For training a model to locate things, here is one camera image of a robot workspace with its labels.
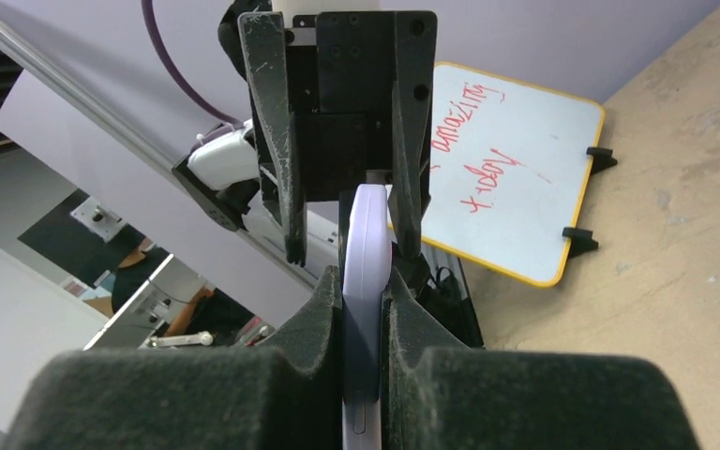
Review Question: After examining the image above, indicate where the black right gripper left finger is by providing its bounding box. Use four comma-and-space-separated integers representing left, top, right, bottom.
3, 266, 341, 449

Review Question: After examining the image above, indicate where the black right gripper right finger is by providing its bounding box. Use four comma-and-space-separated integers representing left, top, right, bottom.
382, 273, 699, 449

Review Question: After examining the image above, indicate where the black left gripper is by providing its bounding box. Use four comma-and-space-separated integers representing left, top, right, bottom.
238, 10, 437, 267

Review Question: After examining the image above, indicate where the lavender phone case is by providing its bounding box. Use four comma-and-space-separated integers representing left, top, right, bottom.
342, 184, 392, 449

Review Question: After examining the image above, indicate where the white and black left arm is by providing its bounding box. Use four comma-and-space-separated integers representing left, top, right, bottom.
172, 1, 438, 265

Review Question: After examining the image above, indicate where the person in background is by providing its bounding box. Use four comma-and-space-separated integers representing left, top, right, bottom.
84, 245, 261, 350

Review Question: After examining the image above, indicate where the white board with yellow edge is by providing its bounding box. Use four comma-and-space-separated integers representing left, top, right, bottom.
387, 60, 607, 290

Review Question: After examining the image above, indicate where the small black clip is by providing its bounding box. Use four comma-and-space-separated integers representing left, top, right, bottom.
586, 146, 618, 176

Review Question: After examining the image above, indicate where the aluminium frame rail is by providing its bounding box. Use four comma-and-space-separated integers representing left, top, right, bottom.
0, 0, 337, 293

